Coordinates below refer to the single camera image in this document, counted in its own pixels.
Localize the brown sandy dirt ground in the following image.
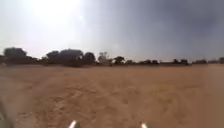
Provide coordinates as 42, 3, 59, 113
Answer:
0, 63, 224, 128

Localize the row of trees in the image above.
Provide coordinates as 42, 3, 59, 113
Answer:
0, 47, 224, 68

